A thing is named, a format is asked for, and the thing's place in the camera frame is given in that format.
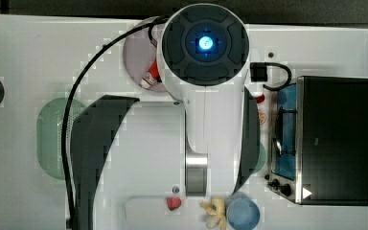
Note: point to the red ketchup bottle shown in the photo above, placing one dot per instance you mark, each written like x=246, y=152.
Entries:
x=151, y=77

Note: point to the black usb cable plug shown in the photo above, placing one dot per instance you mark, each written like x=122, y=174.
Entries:
x=259, y=74

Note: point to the yellow banana peel toy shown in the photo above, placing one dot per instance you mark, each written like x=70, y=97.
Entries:
x=215, y=209

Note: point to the red strawberry toy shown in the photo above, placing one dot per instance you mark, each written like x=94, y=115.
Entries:
x=173, y=203

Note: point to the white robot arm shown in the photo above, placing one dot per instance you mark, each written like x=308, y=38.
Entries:
x=203, y=141

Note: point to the pink oval plate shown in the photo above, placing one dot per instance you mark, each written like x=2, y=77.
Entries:
x=140, y=52

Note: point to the green perforated strainer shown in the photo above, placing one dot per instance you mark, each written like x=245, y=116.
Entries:
x=48, y=136

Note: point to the blue round bowl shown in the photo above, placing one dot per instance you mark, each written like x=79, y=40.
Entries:
x=242, y=213

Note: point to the green round plate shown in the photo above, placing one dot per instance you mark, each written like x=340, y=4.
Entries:
x=261, y=159

